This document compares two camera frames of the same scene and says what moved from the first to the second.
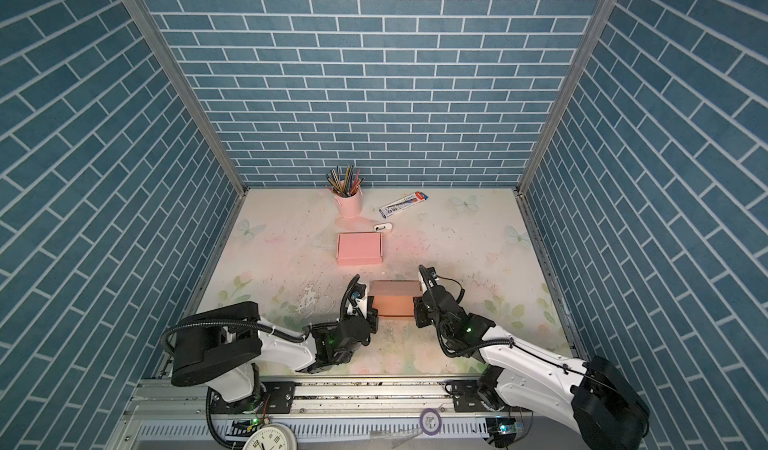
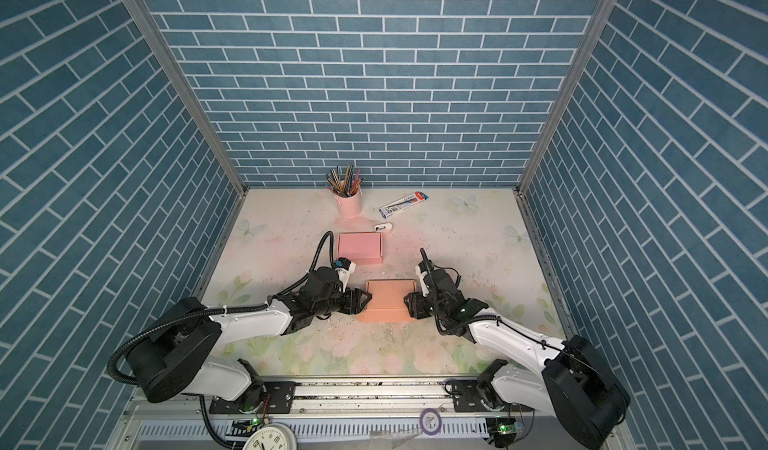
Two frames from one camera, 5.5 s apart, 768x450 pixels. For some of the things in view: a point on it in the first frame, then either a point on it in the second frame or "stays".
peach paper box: (395, 298) stays
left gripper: (372, 315) → (357, 307)
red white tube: (403, 204) stays
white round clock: (273, 436) stays
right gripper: (420, 306) → (415, 304)
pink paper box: (359, 248) stays
